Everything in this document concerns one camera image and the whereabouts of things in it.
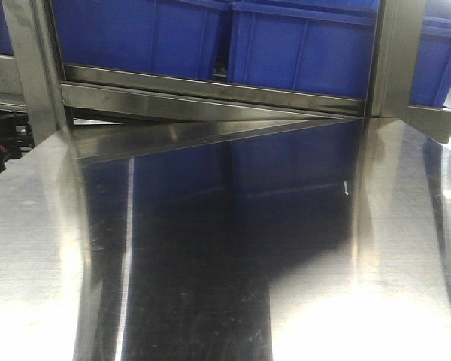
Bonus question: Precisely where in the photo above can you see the blue bin left upper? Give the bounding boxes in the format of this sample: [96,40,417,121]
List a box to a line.
[52,1,230,80]

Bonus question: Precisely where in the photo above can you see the blue bin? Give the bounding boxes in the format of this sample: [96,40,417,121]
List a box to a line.
[410,1,451,108]
[52,1,230,80]
[228,1,377,99]

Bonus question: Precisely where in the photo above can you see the blue bin right upper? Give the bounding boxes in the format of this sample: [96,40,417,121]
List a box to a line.
[228,1,377,99]

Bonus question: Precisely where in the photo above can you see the blue bin far right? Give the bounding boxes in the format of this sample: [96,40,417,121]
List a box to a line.
[410,1,451,108]

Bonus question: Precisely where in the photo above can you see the steel shelf rack frame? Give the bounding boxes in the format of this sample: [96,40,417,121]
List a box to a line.
[0,1,451,144]

